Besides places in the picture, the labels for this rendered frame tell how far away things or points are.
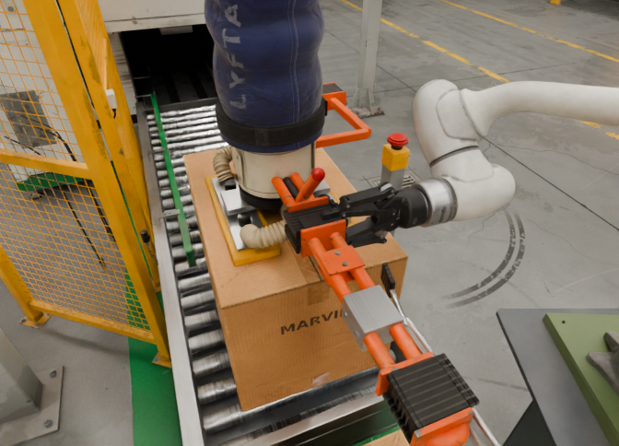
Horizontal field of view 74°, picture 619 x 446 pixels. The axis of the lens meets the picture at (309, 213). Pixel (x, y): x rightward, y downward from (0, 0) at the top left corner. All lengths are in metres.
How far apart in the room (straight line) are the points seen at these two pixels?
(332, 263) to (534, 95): 0.47
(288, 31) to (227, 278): 0.47
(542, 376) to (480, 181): 0.56
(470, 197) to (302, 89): 0.37
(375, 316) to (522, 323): 0.76
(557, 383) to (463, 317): 1.09
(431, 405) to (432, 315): 1.71
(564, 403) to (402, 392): 0.72
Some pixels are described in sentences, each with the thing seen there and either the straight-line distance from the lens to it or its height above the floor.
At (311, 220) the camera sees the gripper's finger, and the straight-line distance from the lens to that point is 0.72.
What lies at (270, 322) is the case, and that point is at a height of 0.99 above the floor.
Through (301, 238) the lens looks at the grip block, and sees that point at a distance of 0.70.
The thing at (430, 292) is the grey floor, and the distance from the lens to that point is 2.32.
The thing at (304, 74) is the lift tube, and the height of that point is 1.42.
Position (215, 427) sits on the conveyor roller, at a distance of 1.28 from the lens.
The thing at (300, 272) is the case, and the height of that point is 1.07.
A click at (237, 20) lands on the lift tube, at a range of 0.75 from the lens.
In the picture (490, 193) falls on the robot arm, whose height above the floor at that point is 1.23.
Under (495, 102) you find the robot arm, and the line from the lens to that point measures 0.87.
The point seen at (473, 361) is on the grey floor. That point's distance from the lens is 2.12.
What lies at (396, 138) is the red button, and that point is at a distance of 1.40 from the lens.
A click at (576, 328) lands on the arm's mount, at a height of 0.78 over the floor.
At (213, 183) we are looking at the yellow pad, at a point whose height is 1.09.
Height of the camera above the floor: 1.68
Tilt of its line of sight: 38 degrees down
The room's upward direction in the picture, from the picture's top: straight up
